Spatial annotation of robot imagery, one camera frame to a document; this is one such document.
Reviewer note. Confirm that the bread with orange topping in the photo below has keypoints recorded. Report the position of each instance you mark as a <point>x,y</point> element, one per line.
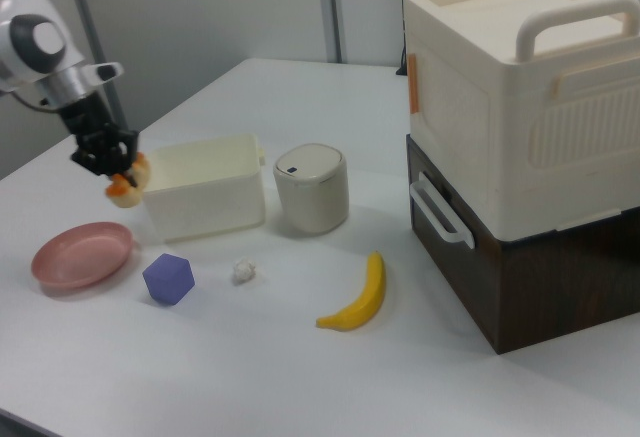
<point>131,192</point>

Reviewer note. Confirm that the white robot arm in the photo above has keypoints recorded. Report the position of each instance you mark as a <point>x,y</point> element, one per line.
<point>35,47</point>

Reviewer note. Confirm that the orange tape strip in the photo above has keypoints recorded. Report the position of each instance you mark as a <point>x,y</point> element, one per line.
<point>414,84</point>

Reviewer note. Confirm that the yellow banana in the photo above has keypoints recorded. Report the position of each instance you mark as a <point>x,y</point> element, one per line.
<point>367,302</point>

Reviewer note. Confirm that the pink plate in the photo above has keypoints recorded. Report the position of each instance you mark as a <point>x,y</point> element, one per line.
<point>80,254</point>

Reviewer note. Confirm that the cream open plastic box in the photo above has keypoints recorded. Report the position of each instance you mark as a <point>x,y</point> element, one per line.
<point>205,197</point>

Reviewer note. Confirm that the crumpled white paper ball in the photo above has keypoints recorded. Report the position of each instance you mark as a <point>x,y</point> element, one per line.
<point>244,271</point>

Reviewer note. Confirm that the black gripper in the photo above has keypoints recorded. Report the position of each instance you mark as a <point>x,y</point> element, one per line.
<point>92,124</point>

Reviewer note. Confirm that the purple cube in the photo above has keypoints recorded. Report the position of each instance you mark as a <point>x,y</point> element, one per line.
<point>167,279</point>

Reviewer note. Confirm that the dark brown drawer cabinet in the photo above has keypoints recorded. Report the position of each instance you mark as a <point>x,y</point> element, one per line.
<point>550,292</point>

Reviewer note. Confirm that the small beige lidded bin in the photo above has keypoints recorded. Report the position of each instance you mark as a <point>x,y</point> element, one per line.
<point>312,192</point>

